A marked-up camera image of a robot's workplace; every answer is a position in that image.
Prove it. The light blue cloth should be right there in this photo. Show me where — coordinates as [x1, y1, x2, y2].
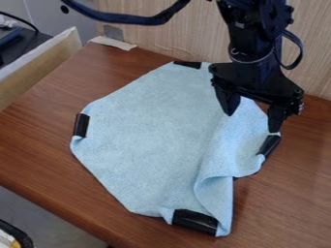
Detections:
[68, 60, 283, 237]

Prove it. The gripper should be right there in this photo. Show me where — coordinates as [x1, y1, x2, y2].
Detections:
[208, 61, 307, 134]

